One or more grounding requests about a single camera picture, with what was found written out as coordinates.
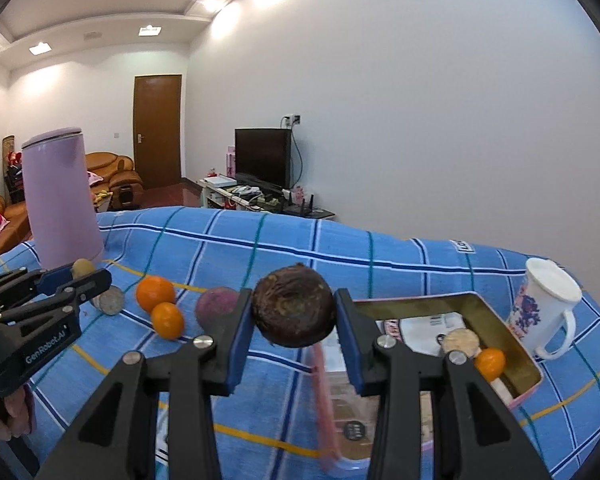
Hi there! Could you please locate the white tv stand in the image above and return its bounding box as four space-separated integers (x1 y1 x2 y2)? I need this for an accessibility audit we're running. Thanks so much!
196 177 337 222

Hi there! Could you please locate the blue plaid blanket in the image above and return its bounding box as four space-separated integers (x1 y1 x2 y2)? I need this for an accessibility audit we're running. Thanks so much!
0 206 600 480

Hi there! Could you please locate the medium orange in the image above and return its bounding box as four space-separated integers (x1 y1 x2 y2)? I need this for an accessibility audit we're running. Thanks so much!
150 302 185 339

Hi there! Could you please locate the person's left hand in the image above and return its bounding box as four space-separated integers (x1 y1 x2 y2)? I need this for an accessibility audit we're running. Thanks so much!
0 382 35 442

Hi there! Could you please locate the oval orange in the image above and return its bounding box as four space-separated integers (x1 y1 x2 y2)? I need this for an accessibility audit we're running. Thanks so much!
474 348 507 382

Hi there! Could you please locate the black television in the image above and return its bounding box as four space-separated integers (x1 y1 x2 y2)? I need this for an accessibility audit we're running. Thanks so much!
234 128 292 190

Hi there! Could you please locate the white floral mug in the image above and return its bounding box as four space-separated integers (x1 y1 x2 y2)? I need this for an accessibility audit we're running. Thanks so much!
506 257 583 360

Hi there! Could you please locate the brown wooden door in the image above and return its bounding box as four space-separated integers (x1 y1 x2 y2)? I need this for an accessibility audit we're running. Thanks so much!
133 75 183 188

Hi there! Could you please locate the dark brown round tuber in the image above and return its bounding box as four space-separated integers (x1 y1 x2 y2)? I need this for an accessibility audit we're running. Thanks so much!
251 263 337 349

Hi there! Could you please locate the orange leather sofa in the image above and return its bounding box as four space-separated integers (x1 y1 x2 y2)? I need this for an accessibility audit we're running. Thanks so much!
0 190 32 263

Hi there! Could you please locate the orange leather armchair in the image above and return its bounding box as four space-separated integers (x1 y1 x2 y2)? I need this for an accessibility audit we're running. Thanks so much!
85 152 143 211

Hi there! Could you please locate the black power cable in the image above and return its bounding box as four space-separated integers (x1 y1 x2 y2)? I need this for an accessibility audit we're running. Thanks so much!
290 125 307 188

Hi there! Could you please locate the pink metal tin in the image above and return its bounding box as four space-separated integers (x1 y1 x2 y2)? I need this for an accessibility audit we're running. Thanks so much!
310 291 542 476

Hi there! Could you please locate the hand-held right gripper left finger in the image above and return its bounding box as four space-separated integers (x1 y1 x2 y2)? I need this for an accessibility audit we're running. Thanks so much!
32 288 255 480

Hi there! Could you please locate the purple electric kettle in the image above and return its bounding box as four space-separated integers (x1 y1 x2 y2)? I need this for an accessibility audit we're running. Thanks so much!
21 128 105 268

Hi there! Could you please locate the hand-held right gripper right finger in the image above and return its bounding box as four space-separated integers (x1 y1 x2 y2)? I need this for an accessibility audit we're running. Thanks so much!
334 287 553 480

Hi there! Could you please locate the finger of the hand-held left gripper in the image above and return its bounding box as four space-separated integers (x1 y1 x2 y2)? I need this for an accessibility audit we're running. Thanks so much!
0 266 76 306
0 268 113 326

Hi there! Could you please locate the purple sweet potato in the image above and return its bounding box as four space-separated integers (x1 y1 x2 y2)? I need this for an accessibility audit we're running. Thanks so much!
195 286 241 333

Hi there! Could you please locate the large orange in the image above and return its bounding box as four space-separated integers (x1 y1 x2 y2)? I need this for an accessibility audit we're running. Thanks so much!
135 275 177 312

